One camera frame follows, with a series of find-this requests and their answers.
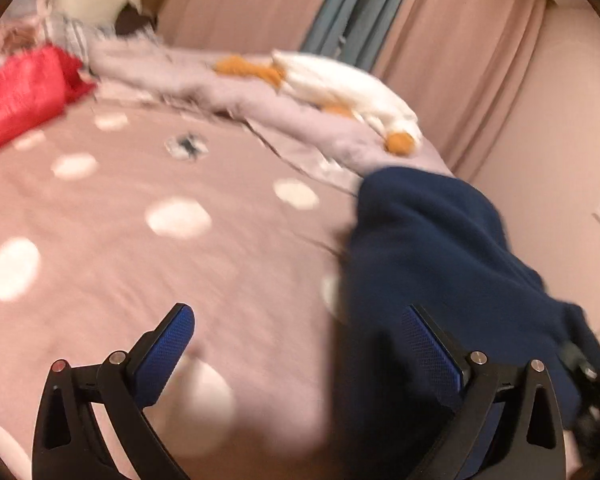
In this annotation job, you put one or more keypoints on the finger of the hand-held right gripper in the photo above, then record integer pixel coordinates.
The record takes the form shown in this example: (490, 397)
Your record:
(592, 382)

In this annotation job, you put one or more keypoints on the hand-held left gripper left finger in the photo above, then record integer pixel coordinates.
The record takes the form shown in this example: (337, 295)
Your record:
(165, 355)

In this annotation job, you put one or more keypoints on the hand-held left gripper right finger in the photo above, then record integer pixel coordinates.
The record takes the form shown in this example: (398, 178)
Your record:
(430, 345)

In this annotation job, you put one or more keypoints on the navy blue fleece jacket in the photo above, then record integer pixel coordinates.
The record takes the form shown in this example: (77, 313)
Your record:
(420, 240)

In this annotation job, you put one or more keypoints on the pink polka dot bed sheet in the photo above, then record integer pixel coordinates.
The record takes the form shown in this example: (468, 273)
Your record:
(105, 260)

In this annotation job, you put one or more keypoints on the lilac duvet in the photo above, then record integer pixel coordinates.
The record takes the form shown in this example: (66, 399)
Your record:
(230, 90)

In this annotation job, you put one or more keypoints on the white goose plush toy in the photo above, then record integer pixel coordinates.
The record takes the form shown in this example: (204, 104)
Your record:
(340, 82)

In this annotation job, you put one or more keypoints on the red puffer jacket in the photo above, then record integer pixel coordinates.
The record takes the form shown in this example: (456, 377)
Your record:
(20, 95)

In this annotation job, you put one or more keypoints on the plaid pillow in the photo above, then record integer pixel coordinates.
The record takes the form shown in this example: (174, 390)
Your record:
(70, 32)

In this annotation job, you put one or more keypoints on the dark brown cloth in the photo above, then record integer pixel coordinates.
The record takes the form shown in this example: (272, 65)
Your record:
(135, 20)

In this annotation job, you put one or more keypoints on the blue-grey curtain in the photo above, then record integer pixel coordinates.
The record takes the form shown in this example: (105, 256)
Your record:
(340, 15)

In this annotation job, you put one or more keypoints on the pink curtain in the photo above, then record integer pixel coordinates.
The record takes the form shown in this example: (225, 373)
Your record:
(240, 5)

